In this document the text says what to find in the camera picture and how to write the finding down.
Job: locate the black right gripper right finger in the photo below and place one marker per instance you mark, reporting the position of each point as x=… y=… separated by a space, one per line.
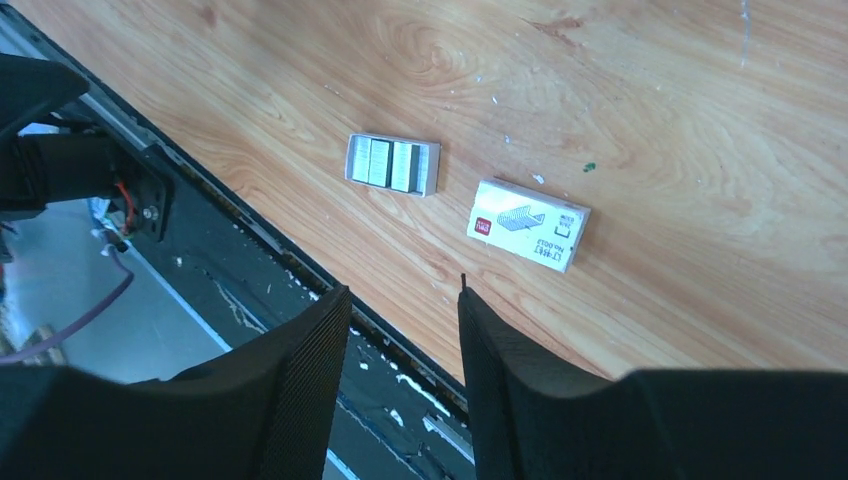
x=534 y=415

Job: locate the white staple box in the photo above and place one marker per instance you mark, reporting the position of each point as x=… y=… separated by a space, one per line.
x=535 y=226

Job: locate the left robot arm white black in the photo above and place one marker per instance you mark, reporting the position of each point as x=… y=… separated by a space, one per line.
x=44 y=159

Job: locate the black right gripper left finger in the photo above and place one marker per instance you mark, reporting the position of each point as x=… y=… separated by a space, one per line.
x=261 y=411

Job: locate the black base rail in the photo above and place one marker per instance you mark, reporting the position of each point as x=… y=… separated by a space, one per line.
x=348 y=388

